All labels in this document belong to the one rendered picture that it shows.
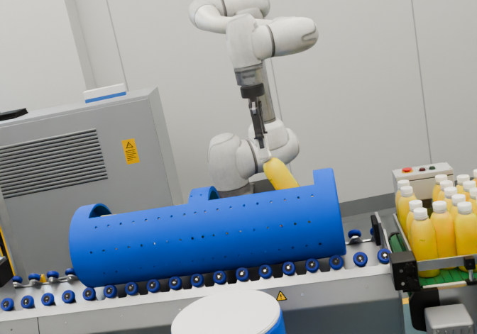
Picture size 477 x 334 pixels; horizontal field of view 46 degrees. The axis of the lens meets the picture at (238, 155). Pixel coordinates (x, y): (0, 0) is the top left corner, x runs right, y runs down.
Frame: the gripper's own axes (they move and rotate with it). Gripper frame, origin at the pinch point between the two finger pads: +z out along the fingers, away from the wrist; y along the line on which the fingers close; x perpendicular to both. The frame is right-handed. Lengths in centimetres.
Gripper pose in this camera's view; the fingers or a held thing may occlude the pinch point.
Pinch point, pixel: (262, 147)
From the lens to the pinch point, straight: 180.7
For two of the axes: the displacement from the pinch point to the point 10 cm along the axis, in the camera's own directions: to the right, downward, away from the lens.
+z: 1.9, 9.6, 2.2
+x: 9.8, -1.6, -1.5
